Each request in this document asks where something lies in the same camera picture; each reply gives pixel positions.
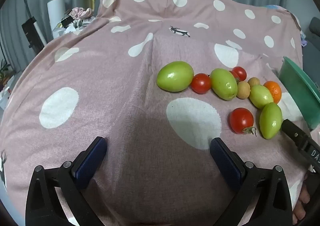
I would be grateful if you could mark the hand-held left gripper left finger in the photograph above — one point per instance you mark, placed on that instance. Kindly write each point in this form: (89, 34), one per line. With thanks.
(90, 164)

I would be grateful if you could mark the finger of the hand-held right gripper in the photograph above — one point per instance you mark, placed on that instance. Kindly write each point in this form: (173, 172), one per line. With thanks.
(293, 132)

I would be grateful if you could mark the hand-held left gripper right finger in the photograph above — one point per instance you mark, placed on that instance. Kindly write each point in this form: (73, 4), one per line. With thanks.
(226, 164)

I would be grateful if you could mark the green jujube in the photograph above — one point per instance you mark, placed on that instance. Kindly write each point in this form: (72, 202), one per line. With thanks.
(175, 76)
(223, 83)
(270, 120)
(260, 96)

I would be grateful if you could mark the orange tangerine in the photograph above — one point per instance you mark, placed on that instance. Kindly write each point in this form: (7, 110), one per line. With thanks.
(274, 90)

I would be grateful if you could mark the red tomato with green stem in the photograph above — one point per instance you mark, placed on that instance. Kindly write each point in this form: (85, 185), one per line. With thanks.
(241, 120)

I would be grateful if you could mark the green plastic bowl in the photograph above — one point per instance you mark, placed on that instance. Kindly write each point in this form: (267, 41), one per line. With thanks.
(297, 85)

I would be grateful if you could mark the person's right hand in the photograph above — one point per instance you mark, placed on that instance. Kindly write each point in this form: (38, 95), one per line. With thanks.
(303, 197)

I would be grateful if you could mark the brown longan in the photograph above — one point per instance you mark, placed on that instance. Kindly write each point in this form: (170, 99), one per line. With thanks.
(253, 82)
(243, 90)

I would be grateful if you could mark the pink polka dot blanket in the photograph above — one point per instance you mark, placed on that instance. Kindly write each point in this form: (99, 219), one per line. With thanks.
(120, 90)

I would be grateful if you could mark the grey sofa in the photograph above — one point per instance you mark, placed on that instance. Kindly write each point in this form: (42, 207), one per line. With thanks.
(315, 27)

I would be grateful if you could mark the potted plant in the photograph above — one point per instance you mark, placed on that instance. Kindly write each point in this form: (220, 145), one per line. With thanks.
(3, 70)

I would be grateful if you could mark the black stick vacuum cleaner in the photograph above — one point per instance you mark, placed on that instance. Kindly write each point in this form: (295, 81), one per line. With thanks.
(31, 33)

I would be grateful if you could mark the pile of clothes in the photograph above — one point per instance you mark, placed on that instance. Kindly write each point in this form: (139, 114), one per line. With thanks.
(78, 17)

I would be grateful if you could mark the white paper roll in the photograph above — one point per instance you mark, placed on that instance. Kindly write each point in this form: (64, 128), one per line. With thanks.
(56, 15)

